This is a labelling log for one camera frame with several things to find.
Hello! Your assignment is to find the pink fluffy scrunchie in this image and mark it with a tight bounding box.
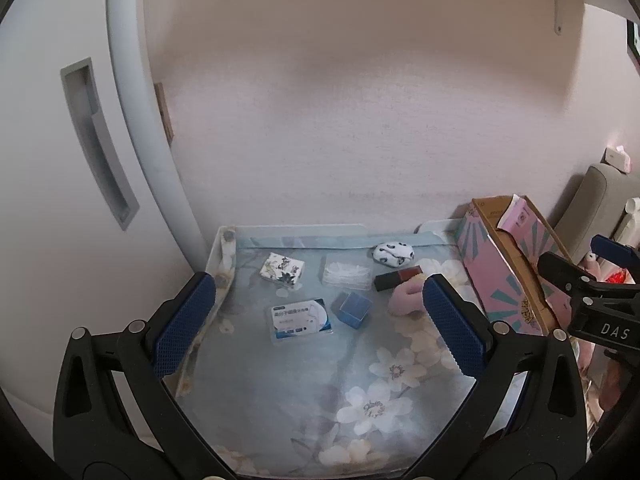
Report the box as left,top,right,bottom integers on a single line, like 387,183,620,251
388,275,426,316

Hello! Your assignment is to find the dark red rectangular box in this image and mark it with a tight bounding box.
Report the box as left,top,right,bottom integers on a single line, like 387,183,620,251
373,266,422,292

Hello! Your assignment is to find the dental floss pick box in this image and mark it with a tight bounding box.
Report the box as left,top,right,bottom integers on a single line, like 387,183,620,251
265,298,333,344

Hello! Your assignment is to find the white ink-painting tissue pack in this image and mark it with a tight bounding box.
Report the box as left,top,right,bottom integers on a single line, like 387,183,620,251
259,252,305,288

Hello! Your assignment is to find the blue square box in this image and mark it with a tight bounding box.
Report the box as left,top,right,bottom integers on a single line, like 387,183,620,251
336,292,372,330

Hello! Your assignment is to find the white black-patterned sock bundle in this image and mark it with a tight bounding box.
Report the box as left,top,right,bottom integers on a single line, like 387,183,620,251
372,242,414,268

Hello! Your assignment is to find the clear plastic packet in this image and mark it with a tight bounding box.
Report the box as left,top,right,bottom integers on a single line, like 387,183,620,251
321,258,373,290

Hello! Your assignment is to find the red fabric item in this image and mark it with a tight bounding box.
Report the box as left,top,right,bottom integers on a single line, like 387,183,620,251
601,266,636,285

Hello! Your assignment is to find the grey upholstered headboard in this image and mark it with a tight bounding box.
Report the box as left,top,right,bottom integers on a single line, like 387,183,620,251
549,162,639,263

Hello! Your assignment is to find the pink patterned cardboard box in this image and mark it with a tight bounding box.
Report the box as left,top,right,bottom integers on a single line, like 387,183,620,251
454,194,570,335

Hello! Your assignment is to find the white wardrobe door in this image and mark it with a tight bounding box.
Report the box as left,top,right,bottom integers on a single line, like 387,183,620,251
1,0,206,413

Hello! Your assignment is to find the floral bed sheet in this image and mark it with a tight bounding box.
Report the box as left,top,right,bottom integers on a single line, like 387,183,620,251
177,228,474,479

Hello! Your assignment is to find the framed wall picture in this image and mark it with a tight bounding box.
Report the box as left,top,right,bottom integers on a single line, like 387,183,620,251
627,21,640,66

